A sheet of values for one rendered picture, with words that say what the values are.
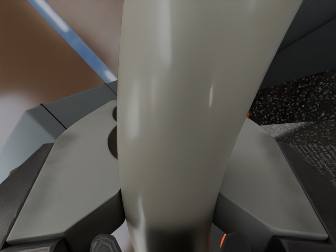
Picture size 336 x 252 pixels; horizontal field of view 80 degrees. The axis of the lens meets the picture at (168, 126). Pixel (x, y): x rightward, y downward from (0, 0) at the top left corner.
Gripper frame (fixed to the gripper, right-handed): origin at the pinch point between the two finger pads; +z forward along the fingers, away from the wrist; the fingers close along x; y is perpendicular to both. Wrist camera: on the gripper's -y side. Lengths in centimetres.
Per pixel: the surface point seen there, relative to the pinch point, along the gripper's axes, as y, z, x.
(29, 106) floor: 73, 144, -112
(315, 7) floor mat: -2, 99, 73
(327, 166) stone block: 32, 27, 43
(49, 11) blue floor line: 4, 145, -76
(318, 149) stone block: 27, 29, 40
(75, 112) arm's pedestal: 29, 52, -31
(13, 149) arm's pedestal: 36, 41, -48
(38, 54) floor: 32, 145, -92
